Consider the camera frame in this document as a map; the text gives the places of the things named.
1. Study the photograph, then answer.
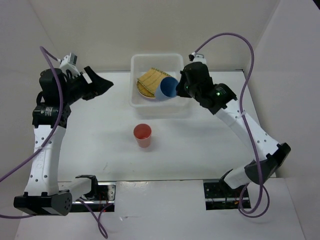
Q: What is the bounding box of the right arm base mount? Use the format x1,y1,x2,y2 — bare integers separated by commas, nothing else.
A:
203,179,244,211

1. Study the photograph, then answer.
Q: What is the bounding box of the round bamboo tray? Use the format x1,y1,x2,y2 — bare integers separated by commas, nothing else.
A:
136,81,158,99

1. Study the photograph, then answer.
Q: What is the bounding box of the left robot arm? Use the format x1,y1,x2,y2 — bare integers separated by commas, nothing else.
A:
13,66,114,216

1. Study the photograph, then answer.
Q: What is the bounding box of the fan-shaped bamboo tray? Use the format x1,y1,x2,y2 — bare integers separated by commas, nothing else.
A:
137,67,171,94

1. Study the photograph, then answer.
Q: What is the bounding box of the white plastic bin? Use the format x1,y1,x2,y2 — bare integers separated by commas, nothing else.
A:
129,53,190,118

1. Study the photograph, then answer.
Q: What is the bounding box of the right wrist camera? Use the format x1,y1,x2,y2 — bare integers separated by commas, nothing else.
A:
188,52,207,66

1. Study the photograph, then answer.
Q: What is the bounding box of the blue plastic cup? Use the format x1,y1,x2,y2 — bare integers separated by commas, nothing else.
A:
155,76,179,102

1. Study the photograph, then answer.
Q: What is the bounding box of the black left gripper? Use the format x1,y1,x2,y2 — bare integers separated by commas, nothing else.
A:
60,65,113,105

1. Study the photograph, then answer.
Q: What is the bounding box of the purple plastic plate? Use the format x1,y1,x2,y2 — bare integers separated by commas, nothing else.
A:
142,95,157,102

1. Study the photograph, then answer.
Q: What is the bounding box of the yellow plastic plate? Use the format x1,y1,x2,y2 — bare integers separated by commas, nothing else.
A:
136,84,158,100

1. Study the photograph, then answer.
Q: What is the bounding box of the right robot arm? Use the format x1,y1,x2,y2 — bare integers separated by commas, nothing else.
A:
176,61,291,197

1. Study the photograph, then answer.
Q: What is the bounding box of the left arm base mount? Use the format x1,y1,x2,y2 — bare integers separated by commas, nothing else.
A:
64,178,116,213

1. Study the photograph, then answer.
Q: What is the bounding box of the red plastic cup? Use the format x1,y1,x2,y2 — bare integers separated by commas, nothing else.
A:
133,123,152,148

